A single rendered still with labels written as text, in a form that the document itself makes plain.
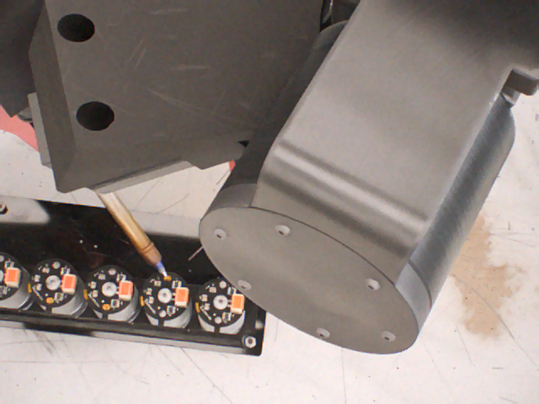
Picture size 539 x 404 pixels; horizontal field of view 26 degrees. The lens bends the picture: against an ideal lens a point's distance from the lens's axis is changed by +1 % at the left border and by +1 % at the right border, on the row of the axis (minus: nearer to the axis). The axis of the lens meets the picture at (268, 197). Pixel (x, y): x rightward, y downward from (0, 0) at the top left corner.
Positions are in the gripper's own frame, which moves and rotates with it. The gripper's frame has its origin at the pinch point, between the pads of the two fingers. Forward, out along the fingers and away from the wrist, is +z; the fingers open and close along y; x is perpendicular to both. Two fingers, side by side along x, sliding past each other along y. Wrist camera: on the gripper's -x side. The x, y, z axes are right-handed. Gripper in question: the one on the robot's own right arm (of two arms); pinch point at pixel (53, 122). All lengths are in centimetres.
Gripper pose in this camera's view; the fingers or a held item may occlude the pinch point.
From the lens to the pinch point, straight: 56.7
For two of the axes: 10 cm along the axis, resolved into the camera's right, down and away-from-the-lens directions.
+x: -5.6, -5.6, 6.2
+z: 2.6, 5.8, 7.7
